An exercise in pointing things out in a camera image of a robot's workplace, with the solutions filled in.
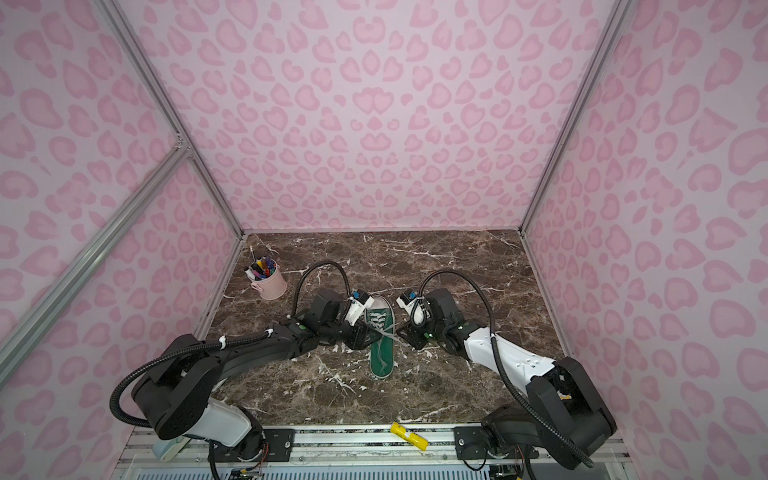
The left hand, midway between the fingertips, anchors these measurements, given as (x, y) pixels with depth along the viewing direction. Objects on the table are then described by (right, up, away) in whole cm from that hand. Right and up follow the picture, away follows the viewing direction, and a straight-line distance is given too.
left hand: (379, 329), depth 83 cm
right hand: (+7, +1, +1) cm, 7 cm away
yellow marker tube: (+8, -24, -10) cm, 27 cm away
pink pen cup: (-35, +11, +12) cm, 38 cm away
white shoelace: (-1, +1, +7) cm, 7 cm away
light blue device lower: (-49, -25, -13) cm, 56 cm away
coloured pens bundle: (-38, +16, +12) cm, 43 cm away
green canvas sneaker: (+1, -8, +1) cm, 8 cm away
